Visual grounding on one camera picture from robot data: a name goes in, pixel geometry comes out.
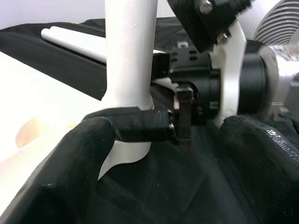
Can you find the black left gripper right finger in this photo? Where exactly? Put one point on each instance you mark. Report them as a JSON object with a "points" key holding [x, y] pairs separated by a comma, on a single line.
{"points": [[268, 175]]}

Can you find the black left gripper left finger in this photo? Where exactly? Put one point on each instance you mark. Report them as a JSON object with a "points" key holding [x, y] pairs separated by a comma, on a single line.
{"points": [[70, 175]]}

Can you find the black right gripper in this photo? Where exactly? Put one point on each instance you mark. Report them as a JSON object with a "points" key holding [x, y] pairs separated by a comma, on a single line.
{"points": [[201, 93]]}

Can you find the cream plastic children table top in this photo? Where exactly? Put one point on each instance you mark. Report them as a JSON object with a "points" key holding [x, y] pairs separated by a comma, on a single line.
{"points": [[35, 98]]}

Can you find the black tablecloth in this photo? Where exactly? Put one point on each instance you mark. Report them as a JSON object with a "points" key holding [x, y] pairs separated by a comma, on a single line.
{"points": [[163, 186]]}

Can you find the white standing fan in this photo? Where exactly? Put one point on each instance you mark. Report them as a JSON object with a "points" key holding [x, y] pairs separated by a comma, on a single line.
{"points": [[278, 23]]}

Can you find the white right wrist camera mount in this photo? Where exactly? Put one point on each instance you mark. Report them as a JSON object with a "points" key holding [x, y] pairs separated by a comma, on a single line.
{"points": [[230, 70]]}

